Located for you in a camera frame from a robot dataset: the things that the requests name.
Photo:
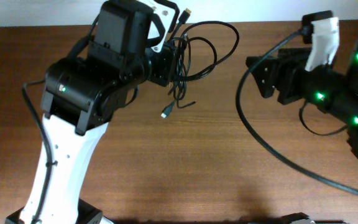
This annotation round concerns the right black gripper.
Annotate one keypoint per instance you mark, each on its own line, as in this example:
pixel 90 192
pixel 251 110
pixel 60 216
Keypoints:
pixel 286 79

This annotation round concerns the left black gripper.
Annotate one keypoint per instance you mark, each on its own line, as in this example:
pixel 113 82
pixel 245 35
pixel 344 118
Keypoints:
pixel 164 76

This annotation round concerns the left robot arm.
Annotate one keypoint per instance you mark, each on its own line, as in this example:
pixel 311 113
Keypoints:
pixel 125 47

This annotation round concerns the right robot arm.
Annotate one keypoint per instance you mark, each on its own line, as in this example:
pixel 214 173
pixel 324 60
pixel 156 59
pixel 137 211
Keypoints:
pixel 331 92

